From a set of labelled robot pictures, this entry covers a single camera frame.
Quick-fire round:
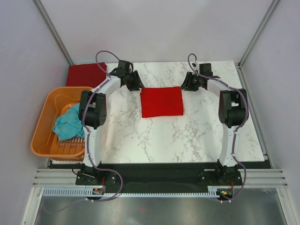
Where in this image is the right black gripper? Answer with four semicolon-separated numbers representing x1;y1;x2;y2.
180;71;203;91

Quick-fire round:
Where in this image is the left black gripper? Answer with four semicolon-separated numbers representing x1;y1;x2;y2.
125;71;145;92

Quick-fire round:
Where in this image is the bright red t shirt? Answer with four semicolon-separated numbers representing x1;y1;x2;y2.
140;86;184;118

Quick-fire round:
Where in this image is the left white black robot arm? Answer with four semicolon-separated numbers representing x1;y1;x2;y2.
78;60;145;168

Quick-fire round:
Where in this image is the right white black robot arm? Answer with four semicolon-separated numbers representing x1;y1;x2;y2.
180;62;249;167

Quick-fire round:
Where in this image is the folded dark red t shirt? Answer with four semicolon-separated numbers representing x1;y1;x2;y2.
66;63;106;88

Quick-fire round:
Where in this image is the teal t shirt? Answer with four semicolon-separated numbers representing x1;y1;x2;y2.
52;104;85;141

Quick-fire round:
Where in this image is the orange plastic basket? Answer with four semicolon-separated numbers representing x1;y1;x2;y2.
31;87;92;162

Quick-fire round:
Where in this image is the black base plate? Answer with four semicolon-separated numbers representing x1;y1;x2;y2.
75;163;242;194

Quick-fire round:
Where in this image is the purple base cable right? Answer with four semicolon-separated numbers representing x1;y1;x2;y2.
217;164;247;204

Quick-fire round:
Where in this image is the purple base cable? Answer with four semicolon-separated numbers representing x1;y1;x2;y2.
217;164;247;204
44;167;124;214

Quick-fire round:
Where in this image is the left aluminium frame post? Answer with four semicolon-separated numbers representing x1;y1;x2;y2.
32;0;74;66

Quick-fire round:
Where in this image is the aluminium frame post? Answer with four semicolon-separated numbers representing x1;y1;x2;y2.
236;0;281;69
32;0;74;66

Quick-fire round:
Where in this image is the right aluminium frame post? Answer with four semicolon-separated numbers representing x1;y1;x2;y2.
236;0;281;69

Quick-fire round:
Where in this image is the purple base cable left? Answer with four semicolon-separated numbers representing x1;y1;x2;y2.
44;167;124;214

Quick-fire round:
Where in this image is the white slotted cable duct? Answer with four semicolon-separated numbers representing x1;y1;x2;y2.
43;186;222;197

